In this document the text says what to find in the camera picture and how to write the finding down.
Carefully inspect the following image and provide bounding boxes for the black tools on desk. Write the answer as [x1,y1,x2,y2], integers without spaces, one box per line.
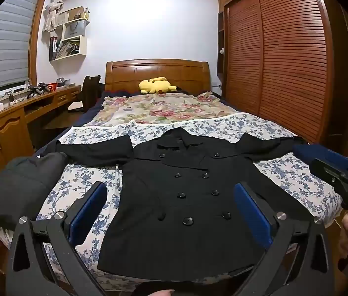
[26,83,53,97]

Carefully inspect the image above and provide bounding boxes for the row of binders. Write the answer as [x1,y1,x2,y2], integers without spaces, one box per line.
[49,36,62,61]

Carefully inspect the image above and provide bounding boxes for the grey window blind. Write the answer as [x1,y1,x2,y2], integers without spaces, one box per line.
[0,0,44,92]

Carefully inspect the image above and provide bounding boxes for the white wall shelf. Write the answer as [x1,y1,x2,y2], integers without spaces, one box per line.
[49,5,90,62]

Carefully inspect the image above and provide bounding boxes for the dark grey padded cloth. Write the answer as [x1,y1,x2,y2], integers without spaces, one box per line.
[0,152,69,233]

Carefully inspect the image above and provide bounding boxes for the wooden headboard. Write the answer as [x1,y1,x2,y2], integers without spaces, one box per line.
[105,59,211,94]

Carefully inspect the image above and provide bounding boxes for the wooden louvred wardrobe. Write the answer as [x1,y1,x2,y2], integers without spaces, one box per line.
[216,0,347,148]

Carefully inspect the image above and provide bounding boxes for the black office chair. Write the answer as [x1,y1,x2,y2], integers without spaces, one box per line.
[68,75,102,113]

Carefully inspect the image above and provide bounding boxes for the yellow plush toy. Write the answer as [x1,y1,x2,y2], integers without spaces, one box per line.
[139,76,179,95]

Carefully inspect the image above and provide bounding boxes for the grey paper bag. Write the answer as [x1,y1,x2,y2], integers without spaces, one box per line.
[63,18,88,39]

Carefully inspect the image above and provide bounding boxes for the rose floral blanket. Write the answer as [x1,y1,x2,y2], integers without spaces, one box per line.
[83,93,236,128]

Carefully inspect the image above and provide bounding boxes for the tied white curtain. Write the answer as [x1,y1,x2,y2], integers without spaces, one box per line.
[42,0,70,33]

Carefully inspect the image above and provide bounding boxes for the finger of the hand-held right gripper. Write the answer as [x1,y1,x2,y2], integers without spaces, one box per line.
[293,144,348,168]

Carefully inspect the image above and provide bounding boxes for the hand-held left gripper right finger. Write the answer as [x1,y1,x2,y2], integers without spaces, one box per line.
[234,182,336,296]

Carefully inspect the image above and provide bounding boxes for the black double-breasted coat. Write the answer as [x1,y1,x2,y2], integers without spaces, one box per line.
[57,128,314,279]

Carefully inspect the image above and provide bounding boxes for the wooden desk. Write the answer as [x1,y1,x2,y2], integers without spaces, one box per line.
[0,85,82,192]

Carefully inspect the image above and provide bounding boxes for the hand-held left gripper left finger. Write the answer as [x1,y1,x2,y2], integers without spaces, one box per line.
[5,181,109,296]

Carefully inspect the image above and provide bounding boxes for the wooden window frame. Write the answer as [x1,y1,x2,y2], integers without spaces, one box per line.
[26,0,50,84]

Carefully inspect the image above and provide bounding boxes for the blue floral bedsheet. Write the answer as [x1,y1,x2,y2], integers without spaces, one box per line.
[0,112,343,292]

